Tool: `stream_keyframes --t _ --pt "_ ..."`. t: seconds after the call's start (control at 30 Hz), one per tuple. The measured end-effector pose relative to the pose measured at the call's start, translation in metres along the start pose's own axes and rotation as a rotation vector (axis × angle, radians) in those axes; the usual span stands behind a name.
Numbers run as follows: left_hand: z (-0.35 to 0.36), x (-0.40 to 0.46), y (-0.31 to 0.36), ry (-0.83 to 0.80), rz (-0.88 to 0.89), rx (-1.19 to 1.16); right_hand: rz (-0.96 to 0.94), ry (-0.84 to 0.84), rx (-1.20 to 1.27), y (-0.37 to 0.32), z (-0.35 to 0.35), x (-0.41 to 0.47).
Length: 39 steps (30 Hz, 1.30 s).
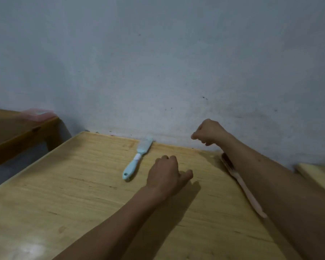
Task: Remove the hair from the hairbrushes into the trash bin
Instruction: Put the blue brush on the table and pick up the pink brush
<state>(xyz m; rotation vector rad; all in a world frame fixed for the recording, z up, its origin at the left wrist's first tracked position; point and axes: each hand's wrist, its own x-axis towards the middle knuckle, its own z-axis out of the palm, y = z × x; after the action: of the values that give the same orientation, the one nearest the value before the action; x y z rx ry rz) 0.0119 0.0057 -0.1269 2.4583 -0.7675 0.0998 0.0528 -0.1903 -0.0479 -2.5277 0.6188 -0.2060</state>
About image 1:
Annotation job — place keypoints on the person's right hand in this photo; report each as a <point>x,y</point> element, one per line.
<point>210,132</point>

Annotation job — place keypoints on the person's left hand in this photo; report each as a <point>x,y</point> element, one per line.
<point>165,178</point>

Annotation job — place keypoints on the person's right forearm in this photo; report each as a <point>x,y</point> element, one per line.
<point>287,203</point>

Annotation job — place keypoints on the person's left forearm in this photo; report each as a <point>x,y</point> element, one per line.
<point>113,232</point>

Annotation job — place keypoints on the light wooden table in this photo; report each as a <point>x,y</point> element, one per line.
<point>70,192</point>

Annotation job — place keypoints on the pale wooden side table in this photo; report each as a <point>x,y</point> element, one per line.
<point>319,177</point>

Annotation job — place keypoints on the pink plastic box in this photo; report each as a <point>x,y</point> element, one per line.
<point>39,115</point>

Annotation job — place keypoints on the dark brown wooden table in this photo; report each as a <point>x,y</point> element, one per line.
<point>8,135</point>

